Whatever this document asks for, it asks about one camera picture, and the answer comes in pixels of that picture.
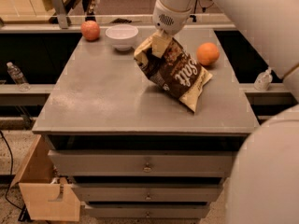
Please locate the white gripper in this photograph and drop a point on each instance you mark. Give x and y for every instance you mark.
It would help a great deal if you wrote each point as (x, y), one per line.
(168, 20)

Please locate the brown chip bag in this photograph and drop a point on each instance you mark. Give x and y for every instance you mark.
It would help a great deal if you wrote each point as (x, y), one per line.
(176, 72)

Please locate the white bowl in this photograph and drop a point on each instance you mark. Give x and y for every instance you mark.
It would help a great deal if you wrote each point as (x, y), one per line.
(122, 37)

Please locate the orange fruit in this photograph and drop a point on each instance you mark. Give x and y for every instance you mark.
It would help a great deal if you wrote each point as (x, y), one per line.
(207, 54)

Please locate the red apple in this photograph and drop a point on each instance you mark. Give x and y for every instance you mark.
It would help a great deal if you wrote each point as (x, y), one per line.
(90, 30)

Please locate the clear sanitizer bottle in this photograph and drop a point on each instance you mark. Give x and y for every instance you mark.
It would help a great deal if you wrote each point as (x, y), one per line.
(263, 80)

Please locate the grey drawer cabinet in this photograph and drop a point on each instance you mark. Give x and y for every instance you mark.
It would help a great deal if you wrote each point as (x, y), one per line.
(133, 151)

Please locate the clear water bottle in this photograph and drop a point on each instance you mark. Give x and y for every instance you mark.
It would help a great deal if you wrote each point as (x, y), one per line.
(18, 77)

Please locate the open wooden drawer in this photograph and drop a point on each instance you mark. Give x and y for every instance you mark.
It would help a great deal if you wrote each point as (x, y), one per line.
(46, 197)

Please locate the left metal bracket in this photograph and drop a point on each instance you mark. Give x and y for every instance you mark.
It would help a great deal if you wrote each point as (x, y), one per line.
(60, 13)

